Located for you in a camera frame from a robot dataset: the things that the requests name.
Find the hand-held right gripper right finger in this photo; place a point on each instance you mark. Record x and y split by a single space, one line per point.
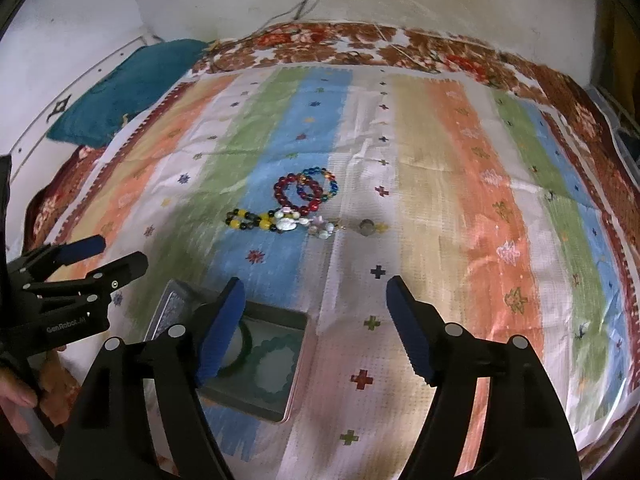
407 332

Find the brown floral blanket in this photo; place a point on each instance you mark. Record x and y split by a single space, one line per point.
320 47

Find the person's left hand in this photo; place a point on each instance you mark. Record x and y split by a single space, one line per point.
15 397

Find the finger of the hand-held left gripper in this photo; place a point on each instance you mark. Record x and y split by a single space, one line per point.
120 271
82 248

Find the dark green jade bangle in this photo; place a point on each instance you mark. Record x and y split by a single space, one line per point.
242 355

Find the white bed frame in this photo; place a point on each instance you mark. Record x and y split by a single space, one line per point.
45 110

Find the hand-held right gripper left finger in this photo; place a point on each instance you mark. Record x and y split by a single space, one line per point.
220 332

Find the teal pillow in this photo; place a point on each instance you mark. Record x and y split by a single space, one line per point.
130 90

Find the striped colourful cloth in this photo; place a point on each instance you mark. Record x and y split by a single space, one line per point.
440 170

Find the rectangular metal tin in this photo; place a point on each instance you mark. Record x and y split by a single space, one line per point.
172 305

